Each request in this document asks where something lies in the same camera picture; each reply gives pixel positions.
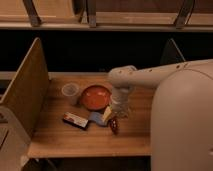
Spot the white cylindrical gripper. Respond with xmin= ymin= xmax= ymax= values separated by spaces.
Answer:
xmin=102 ymin=87 xmax=130 ymax=122

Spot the dark red pepper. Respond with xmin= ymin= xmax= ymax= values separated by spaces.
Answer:
xmin=109 ymin=117 xmax=119 ymax=134

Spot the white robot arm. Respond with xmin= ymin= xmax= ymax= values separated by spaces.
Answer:
xmin=108 ymin=59 xmax=213 ymax=171

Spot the orange ceramic bowl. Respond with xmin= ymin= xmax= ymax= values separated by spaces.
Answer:
xmin=80 ymin=85 xmax=111 ymax=111

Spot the blue sponge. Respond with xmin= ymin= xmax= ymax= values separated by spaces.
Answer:
xmin=88 ymin=112 xmax=106 ymax=127

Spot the red and white box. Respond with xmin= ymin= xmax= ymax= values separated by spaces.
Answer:
xmin=63 ymin=112 xmax=88 ymax=129

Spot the clear plastic cup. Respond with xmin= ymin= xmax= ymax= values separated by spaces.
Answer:
xmin=61 ymin=83 xmax=80 ymax=105

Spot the left wooden divider panel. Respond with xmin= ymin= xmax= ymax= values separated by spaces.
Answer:
xmin=0 ymin=38 xmax=50 ymax=144

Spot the right dark divider panel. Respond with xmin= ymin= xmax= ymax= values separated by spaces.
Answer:
xmin=160 ymin=38 xmax=185 ymax=65

